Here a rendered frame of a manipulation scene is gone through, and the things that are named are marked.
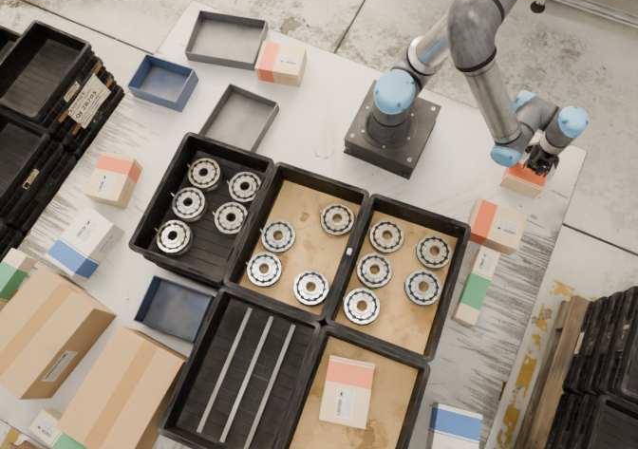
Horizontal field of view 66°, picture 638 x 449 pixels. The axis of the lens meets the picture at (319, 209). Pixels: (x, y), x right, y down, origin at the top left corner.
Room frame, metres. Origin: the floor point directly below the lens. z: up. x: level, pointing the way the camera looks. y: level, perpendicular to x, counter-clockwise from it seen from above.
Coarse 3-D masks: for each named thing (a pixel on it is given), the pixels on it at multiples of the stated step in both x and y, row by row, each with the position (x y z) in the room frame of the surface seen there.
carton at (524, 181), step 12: (528, 156) 0.64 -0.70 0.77; (516, 168) 0.60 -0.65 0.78; (528, 168) 0.59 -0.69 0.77; (504, 180) 0.57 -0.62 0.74; (516, 180) 0.56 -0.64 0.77; (528, 180) 0.55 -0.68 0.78; (540, 180) 0.55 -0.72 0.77; (516, 192) 0.54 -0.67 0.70; (528, 192) 0.53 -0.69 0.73; (540, 192) 0.51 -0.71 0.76
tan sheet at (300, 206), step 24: (288, 192) 0.58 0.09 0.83; (312, 192) 0.57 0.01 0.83; (288, 216) 0.50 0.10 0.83; (312, 216) 0.49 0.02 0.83; (312, 240) 0.42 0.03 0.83; (336, 240) 0.41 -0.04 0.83; (288, 264) 0.35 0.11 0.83; (312, 264) 0.34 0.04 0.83; (336, 264) 0.34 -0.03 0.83; (288, 288) 0.28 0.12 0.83; (312, 288) 0.27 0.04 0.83; (312, 312) 0.20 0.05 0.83
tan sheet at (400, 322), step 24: (384, 216) 0.47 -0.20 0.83; (408, 240) 0.38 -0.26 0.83; (456, 240) 0.37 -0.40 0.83; (408, 264) 0.31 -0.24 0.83; (384, 288) 0.25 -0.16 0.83; (384, 312) 0.18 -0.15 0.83; (408, 312) 0.17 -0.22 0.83; (432, 312) 0.16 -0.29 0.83; (384, 336) 0.11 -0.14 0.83; (408, 336) 0.11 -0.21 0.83
